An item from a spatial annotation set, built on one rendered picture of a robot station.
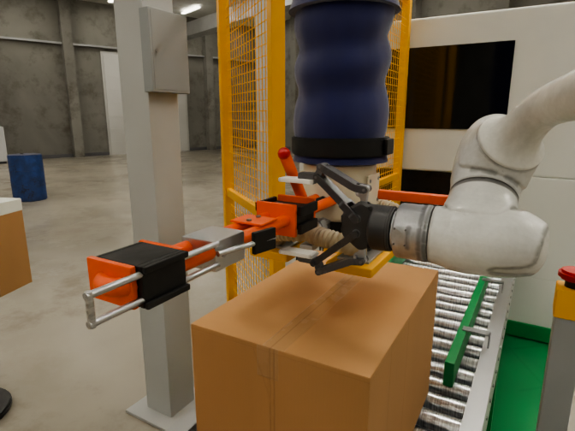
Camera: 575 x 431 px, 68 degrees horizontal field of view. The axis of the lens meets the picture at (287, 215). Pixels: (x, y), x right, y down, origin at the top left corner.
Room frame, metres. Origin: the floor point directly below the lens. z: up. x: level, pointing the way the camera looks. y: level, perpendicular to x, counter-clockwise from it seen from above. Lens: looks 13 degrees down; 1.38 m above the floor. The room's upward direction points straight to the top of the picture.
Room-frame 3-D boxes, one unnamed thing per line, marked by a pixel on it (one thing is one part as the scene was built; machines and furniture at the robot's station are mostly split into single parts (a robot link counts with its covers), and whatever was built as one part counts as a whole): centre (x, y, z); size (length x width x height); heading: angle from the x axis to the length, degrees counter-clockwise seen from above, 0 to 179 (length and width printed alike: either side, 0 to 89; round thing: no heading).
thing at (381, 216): (0.70, -0.14, 1.20); 0.09 x 0.07 x 0.08; 61
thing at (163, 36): (1.78, 0.48, 1.62); 0.20 x 0.05 x 0.30; 150
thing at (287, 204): (0.79, 0.00, 1.20); 0.10 x 0.08 x 0.06; 60
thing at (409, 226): (0.66, -0.20, 1.20); 0.09 x 0.06 x 0.09; 151
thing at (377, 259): (0.96, -0.20, 1.10); 0.34 x 0.10 x 0.05; 150
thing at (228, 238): (0.60, 0.11, 1.19); 0.07 x 0.07 x 0.04; 60
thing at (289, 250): (0.76, -0.02, 1.13); 0.07 x 0.03 x 0.01; 61
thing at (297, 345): (1.00, -0.11, 0.75); 0.60 x 0.40 x 0.40; 150
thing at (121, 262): (0.49, 0.18, 1.20); 0.08 x 0.07 x 0.05; 150
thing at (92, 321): (0.51, 0.11, 1.20); 0.31 x 0.03 x 0.05; 150
